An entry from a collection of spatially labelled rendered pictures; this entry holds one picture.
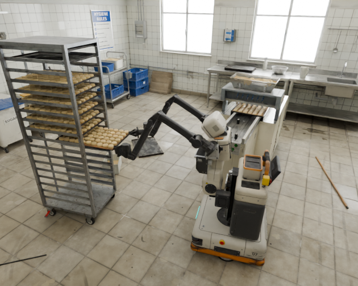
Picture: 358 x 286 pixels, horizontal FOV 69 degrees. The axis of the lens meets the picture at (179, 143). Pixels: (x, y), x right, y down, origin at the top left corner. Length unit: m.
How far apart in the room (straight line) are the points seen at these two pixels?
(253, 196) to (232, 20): 4.89
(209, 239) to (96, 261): 1.05
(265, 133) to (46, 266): 2.75
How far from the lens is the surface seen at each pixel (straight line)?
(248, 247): 2.47
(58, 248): 2.93
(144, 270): 2.58
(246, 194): 2.14
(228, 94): 3.46
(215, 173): 2.25
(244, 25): 6.38
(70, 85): 2.26
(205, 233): 2.47
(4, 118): 4.70
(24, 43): 2.43
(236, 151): 2.78
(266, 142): 3.47
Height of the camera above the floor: 2.07
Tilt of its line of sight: 28 degrees down
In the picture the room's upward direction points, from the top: 1 degrees clockwise
